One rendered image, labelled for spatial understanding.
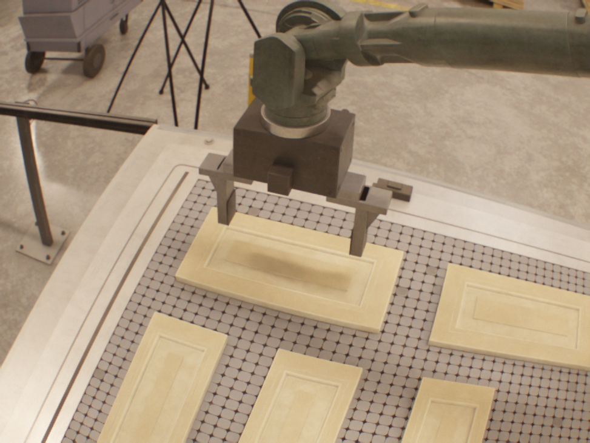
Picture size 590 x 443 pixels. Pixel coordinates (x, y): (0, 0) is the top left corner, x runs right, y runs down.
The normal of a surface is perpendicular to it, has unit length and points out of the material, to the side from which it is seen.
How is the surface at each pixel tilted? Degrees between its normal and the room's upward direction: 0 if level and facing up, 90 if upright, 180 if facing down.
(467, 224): 0
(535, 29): 53
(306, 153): 90
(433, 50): 99
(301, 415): 0
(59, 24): 107
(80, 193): 0
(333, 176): 90
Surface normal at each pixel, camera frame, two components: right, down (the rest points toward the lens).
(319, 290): -0.02, -0.57
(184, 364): 0.23, -0.67
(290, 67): -0.51, 0.58
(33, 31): -0.29, 0.83
